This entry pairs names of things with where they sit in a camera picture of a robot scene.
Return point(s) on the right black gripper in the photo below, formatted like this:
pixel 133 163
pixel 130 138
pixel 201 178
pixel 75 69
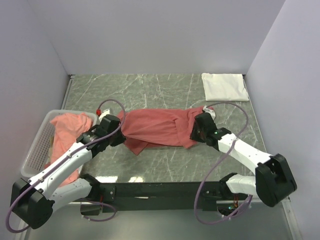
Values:
pixel 196 132

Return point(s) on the dark red t-shirt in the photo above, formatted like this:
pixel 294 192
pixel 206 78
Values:
pixel 157 127

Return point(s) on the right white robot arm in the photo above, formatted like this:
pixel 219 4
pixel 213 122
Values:
pixel 272 179

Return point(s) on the white plastic basket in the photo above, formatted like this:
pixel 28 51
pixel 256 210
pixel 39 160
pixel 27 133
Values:
pixel 38 154

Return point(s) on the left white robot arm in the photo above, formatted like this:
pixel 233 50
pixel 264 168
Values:
pixel 36 199

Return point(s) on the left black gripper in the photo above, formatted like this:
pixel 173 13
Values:
pixel 116 138

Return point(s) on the folded white t-shirt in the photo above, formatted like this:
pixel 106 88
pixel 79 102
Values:
pixel 224 87

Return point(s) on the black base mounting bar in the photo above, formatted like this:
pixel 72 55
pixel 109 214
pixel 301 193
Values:
pixel 146 196

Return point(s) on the salmon pink t-shirt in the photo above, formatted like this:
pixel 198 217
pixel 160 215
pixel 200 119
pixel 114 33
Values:
pixel 68 127

